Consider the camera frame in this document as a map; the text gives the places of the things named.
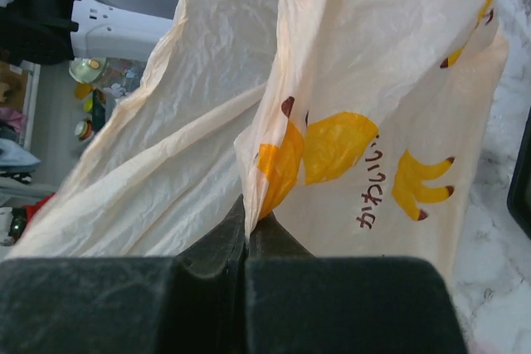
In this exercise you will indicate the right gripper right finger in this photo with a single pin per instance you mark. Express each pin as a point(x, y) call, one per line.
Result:
point(299, 303)

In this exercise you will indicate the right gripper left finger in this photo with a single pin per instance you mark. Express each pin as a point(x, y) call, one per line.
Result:
point(187, 303)

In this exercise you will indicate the peach plastic bag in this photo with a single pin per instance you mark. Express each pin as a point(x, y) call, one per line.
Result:
point(357, 123)

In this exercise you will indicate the black plastic toolbox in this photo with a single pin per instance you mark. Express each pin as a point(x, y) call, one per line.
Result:
point(518, 200)

